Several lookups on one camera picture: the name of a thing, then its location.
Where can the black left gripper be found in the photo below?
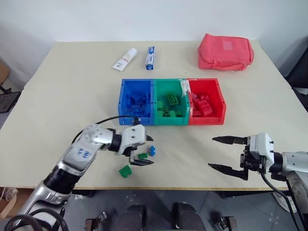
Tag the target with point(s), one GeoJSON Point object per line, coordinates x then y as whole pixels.
{"type": "Point", "coordinates": [132, 158]}

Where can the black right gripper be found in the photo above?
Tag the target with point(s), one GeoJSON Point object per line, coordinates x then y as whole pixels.
{"type": "Point", "coordinates": [251, 163]}

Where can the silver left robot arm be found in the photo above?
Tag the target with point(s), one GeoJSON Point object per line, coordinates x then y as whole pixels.
{"type": "Point", "coordinates": [79, 154]}

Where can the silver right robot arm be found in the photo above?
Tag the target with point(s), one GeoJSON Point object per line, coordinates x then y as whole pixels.
{"type": "Point", "coordinates": [296, 161]}

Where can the small blue building block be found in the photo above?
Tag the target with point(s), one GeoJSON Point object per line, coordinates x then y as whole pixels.
{"type": "Point", "coordinates": [152, 150]}

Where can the small green building block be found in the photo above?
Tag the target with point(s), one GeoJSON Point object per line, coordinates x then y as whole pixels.
{"type": "Point", "coordinates": [142, 156]}

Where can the large green building block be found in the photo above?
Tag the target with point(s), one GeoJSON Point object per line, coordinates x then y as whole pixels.
{"type": "Point", "coordinates": [125, 171]}

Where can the large red building block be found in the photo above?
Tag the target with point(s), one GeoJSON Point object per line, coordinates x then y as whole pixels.
{"type": "Point", "coordinates": [204, 108]}

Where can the green flat studded block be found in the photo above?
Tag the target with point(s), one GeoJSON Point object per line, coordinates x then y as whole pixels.
{"type": "Point", "coordinates": [172, 98]}

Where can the blue plastic bin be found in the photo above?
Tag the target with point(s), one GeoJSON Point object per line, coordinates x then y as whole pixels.
{"type": "Point", "coordinates": [124, 96]}

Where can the red plastic bin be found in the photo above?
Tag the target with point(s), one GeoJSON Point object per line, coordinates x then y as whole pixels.
{"type": "Point", "coordinates": [219, 96]}

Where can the green plastic bin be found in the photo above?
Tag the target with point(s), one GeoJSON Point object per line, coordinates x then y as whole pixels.
{"type": "Point", "coordinates": [160, 89]}

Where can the dark rounded shape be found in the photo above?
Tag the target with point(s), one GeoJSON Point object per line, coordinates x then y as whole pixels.
{"type": "Point", "coordinates": [134, 216]}
{"type": "Point", "coordinates": [187, 216]}

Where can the metal foot piece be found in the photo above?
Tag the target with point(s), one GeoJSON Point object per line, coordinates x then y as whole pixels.
{"type": "Point", "coordinates": [96, 221]}
{"type": "Point", "coordinates": [225, 223]}

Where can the white paper label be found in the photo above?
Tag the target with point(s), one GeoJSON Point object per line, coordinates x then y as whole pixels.
{"type": "Point", "coordinates": [184, 87]}

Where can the blue white toothpaste box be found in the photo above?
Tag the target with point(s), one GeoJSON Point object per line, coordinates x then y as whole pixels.
{"type": "Point", "coordinates": [150, 58]}

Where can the white toothpaste tube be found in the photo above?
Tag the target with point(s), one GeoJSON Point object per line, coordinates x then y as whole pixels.
{"type": "Point", "coordinates": [125, 59]}

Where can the red fabric pouch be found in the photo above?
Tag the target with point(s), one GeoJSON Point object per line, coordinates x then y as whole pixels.
{"type": "Point", "coordinates": [225, 51]}

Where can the black mesh chair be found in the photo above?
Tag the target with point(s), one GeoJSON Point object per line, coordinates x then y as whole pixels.
{"type": "Point", "coordinates": [7, 101]}

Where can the open cardboard box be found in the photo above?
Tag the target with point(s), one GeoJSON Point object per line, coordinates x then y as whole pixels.
{"type": "Point", "coordinates": [7, 202]}

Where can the brown cardboard box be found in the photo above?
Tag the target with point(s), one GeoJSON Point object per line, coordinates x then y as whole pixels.
{"type": "Point", "coordinates": [3, 72]}

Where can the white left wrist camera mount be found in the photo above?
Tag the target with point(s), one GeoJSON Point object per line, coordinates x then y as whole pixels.
{"type": "Point", "coordinates": [134, 136]}

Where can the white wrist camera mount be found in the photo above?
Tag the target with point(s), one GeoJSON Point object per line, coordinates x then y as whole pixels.
{"type": "Point", "coordinates": [134, 136]}
{"type": "Point", "coordinates": [261, 144]}

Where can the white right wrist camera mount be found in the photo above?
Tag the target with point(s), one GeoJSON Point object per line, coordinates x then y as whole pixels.
{"type": "Point", "coordinates": [261, 144]}

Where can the black table bracket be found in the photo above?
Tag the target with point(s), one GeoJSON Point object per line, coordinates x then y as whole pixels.
{"type": "Point", "coordinates": [231, 194]}

